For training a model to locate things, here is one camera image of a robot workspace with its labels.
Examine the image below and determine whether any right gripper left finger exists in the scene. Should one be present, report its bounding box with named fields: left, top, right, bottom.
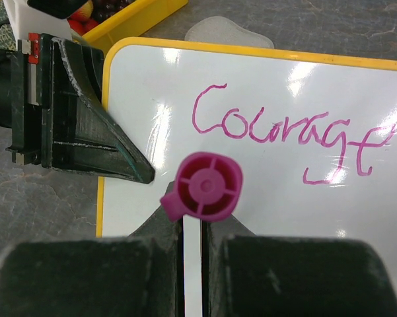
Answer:
left=0, top=181, right=182, bottom=316

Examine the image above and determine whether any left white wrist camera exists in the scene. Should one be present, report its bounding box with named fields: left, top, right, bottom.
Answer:
left=3, top=0, right=86, bottom=42

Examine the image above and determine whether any grey whiteboard eraser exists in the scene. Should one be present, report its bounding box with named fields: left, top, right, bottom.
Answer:
left=184, top=16, right=274, bottom=49

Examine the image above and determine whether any dark purple grape bunch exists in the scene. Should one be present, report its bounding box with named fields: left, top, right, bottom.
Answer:
left=92, top=0, right=135, bottom=23

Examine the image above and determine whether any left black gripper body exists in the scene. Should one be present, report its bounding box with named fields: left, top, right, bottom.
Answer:
left=5, top=32, right=80, bottom=168

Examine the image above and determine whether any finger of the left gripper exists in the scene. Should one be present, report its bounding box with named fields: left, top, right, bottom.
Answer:
left=51, top=36, right=156, bottom=185
left=62, top=40, right=103, bottom=109

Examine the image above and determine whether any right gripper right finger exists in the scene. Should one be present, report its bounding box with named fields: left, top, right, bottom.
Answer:
left=203, top=217, right=397, bottom=316

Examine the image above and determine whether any yellow plastic fruit tray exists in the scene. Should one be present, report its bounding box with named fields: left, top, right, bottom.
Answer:
left=83, top=0, right=188, bottom=53

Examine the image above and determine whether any orange framed whiteboard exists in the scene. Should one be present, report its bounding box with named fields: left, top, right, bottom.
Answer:
left=95, top=36, right=397, bottom=278

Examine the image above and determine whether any purple capped white marker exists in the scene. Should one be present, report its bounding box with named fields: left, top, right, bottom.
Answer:
left=161, top=152, right=243, bottom=316

